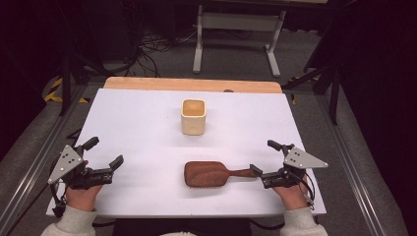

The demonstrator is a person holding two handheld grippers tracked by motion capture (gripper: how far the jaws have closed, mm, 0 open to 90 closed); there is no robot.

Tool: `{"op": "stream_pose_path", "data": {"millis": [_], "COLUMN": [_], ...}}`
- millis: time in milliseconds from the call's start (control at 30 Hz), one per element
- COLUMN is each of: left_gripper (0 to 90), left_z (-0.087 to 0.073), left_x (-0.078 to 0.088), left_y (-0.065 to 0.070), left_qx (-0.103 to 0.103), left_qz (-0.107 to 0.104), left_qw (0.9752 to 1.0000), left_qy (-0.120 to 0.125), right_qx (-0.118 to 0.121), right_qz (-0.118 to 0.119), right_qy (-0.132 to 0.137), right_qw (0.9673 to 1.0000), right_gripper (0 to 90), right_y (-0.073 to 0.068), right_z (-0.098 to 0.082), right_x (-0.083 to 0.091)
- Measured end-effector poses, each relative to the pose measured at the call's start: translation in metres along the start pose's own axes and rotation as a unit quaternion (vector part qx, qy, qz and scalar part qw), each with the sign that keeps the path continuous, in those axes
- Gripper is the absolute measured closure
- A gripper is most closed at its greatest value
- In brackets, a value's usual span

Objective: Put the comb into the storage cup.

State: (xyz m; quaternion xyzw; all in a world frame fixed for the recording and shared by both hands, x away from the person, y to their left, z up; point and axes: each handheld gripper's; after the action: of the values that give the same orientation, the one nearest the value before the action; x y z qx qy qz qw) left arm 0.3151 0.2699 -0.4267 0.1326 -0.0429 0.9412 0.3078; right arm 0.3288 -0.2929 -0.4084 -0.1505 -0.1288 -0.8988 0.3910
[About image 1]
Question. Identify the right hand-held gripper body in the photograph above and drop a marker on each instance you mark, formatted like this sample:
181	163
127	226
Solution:
303	159

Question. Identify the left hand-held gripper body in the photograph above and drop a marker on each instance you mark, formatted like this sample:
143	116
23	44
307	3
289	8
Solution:
67	161

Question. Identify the brown wooden hairbrush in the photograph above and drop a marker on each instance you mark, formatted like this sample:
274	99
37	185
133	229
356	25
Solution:
205	174

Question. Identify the person's right hand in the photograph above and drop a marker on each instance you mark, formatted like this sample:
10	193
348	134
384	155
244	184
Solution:
291	196

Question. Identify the person's left hand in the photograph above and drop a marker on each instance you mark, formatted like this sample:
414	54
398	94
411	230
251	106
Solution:
82	198

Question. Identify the white table sheet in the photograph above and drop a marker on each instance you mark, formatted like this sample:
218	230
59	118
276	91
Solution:
147	137

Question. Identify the yellow black hazard tape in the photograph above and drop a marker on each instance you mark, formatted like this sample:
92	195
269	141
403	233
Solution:
54	91

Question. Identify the black metal stand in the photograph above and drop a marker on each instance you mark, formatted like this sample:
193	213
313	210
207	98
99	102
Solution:
67	78
332	85

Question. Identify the cream square cup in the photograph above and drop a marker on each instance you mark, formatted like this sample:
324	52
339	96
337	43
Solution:
193	118

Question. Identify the wooden table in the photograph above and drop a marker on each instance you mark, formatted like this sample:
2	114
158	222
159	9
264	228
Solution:
164	84

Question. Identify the aluminium floor rail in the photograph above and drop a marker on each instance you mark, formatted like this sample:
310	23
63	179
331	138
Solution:
352	164
39	157

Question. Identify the white metal table frame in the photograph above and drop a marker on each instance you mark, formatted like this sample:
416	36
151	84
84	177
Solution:
241	22

